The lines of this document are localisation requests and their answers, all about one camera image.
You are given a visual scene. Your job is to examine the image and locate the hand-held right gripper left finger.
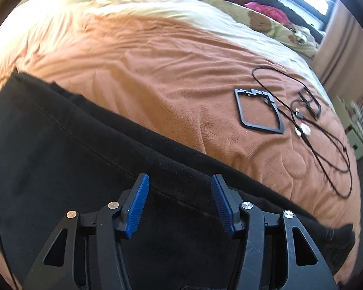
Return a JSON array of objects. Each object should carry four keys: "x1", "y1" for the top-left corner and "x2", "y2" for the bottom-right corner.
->
[{"x1": 24, "y1": 173, "x2": 150, "y2": 290}]

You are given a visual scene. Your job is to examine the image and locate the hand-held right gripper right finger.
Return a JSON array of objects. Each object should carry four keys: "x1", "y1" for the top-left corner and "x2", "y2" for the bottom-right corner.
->
[{"x1": 211, "y1": 174, "x2": 339, "y2": 290}]

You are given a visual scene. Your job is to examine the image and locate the black pants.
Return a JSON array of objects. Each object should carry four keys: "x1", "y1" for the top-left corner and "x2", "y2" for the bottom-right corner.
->
[{"x1": 0, "y1": 72, "x2": 356, "y2": 290}]

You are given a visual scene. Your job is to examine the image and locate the orange blanket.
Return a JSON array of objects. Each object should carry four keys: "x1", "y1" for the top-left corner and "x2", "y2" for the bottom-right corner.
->
[{"x1": 0, "y1": 6, "x2": 362, "y2": 290}]

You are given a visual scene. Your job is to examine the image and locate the small white green cabinet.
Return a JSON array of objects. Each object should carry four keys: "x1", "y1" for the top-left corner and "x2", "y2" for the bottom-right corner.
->
[{"x1": 336, "y1": 95, "x2": 363, "y2": 159}]

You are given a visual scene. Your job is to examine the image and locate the bear-print pillow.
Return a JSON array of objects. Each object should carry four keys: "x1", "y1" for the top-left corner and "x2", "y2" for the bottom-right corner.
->
[{"x1": 200, "y1": 0, "x2": 319, "y2": 56}]

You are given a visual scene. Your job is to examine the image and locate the pink curtain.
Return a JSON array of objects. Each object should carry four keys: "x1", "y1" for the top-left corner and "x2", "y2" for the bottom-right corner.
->
[{"x1": 313, "y1": 1, "x2": 363, "y2": 88}]

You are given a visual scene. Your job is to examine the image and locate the black square plastic frame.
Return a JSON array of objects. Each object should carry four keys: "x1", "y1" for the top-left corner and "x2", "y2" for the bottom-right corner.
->
[{"x1": 234, "y1": 88, "x2": 285, "y2": 134}]

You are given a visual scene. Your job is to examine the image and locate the thin black cable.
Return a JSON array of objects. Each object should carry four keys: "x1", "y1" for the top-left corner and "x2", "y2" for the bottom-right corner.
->
[{"x1": 252, "y1": 66, "x2": 353, "y2": 197}]

